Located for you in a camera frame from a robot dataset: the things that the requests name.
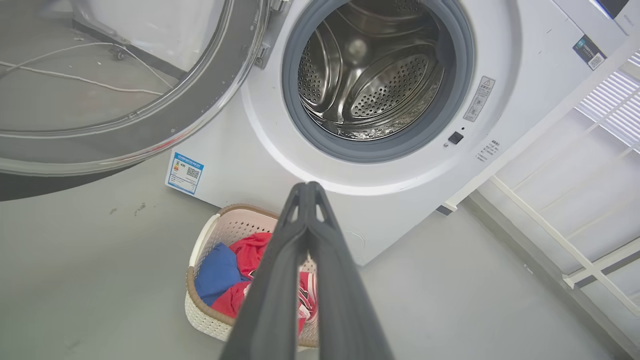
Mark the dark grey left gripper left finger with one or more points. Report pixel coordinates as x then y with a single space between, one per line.
272 300

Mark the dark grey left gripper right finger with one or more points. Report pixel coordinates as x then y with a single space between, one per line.
340 300

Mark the round dark washing machine door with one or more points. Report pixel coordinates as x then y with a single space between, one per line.
200 115

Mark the white front-load washing machine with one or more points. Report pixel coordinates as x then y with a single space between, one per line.
380 200

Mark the metal door hinge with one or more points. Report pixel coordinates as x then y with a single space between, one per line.
270 35

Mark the red sports jersey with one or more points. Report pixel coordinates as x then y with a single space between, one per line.
252 250

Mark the blue garment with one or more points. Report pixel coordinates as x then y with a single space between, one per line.
217 275

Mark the round filter cover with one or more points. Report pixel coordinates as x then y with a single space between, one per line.
356 241

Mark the cream perforated laundry basket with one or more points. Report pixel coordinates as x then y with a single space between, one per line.
220 225

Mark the blue energy label sticker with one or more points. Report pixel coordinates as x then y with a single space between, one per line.
184 173

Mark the grey warning sticker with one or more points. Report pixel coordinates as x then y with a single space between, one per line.
479 99

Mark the white slatted radiator panel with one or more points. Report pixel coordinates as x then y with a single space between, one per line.
612 105

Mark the black rectangular sticker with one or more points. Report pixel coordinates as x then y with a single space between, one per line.
589 52

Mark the black control display panel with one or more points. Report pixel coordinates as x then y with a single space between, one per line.
612 7

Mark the white metal frame rack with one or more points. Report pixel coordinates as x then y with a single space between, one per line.
565 240

